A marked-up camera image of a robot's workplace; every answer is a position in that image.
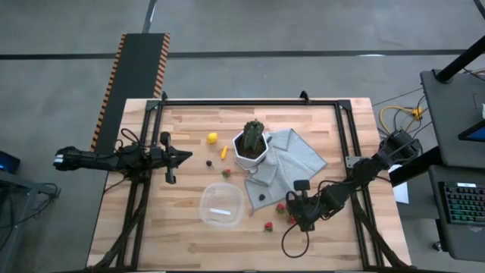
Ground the black hazard-striped floor mat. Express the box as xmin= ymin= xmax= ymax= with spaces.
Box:
xmin=89 ymin=33 xmax=171 ymax=155

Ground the blue-screen tablet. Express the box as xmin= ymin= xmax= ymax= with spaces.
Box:
xmin=457 ymin=120 xmax=485 ymax=143

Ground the grey desk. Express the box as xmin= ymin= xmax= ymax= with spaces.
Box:
xmin=427 ymin=165 xmax=485 ymax=263
xmin=419 ymin=68 xmax=485 ymax=170

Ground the black slanted beam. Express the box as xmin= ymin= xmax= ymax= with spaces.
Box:
xmin=389 ymin=146 xmax=443 ymax=187

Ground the backlit keyboard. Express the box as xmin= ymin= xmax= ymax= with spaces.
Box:
xmin=438 ymin=180 xmax=485 ymax=225

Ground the yellow power cable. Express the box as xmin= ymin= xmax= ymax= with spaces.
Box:
xmin=379 ymin=105 xmax=424 ymax=136

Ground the grey waffle dish cloth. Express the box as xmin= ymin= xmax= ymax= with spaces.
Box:
xmin=244 ymin=127 xmax=329 ymax=212

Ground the clear plastic tupperware container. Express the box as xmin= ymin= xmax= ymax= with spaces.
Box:
xmin=199 ymin=182 xmax=246 ymax=230

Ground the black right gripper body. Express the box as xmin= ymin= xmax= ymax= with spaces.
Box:
xmin=298 ymin=189 xmax=324 ymax=233

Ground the white angular plant pot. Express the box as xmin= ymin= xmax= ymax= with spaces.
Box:
xmin=232 ymin=130 xmax=270 ymax=171

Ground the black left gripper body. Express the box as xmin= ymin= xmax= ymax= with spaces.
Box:
xmin=150 ymin=145 xmax=180 ymax=185

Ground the black aluminium table frame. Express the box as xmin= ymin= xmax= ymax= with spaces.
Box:
xmin=89 ymin=90 xmax=410 ymax=273

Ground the grey metal stand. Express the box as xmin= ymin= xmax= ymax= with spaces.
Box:
xmin=0 ymin=170 xmax=61 ymax=273

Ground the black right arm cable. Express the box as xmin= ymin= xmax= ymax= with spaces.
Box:
xmin=280 ymin=222 xmax=311 ymax=259

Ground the green cactus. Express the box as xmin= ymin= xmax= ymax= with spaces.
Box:
xmin=242 ymin=118 xmax=266 ymax=152

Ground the white paper sheet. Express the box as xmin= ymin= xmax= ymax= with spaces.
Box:
xmin=392 ymin=163 xmax=411 ymax=205

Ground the blue-lit black device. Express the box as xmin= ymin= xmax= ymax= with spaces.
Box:
xmin=0 ymin=150 xmax=22 ymax=174

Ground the black slanted pole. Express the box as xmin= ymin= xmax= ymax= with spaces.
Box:
xmin=434 ymin=34 xmax=485 ymax=83

